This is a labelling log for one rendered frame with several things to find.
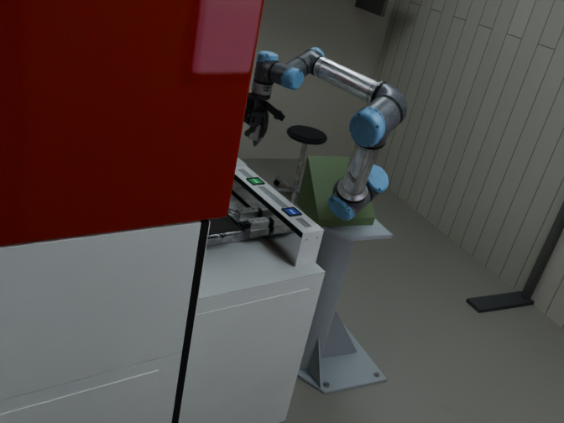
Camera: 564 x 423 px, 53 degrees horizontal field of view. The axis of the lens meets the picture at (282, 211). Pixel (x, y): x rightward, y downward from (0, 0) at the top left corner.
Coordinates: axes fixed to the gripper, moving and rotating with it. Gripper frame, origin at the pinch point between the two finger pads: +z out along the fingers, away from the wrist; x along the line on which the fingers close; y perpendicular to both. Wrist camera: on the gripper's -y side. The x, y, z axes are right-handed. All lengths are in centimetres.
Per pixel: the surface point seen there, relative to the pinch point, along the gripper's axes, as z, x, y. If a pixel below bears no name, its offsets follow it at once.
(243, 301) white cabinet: 34, 51, 29
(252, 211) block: 19.9, 18.6, 9.4
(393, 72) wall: 17, -176, -252
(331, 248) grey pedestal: 40, 23, -32
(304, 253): 24, 45, 3
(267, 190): 15.0, 12.5, -0.3
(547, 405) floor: 111, 92, -141
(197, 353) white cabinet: 51, 51, 44
